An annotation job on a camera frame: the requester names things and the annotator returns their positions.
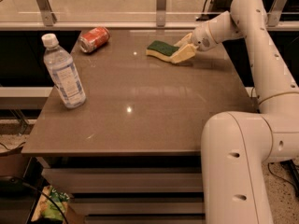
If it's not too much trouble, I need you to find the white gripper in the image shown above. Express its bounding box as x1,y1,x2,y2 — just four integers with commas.
170,21,217,63

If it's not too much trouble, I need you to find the green and yellow sponge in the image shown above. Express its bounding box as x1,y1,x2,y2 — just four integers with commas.
146,40,178,62

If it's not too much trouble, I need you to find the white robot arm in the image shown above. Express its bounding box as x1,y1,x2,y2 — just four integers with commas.
171,0,299,224

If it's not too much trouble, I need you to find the clear plastic water bottle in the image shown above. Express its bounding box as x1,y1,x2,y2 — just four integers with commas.
41,34,86,109

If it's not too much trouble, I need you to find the red soda can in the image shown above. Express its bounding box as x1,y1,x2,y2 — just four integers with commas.
79,27,110,53

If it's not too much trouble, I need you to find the grey drawer cabinet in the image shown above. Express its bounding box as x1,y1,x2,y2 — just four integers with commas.
23,30,253,224

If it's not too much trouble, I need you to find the green snack bag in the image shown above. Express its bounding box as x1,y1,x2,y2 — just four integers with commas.
31,186,69,224

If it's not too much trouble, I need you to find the middle metal railing post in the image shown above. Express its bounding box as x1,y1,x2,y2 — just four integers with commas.
156,0,166,27

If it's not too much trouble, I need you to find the metal railing post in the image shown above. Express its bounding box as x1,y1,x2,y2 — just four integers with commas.
36,0,57,26
267,0,288,27
156,0,166,27

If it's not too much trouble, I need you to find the right metal railing post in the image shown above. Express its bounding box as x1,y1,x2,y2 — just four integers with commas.
267,0,288,27

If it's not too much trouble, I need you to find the left metal railing post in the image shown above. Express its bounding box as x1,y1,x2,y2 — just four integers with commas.
36,0,57,26

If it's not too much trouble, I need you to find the black floor cable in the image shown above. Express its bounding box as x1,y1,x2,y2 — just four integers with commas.
0,175,70,224

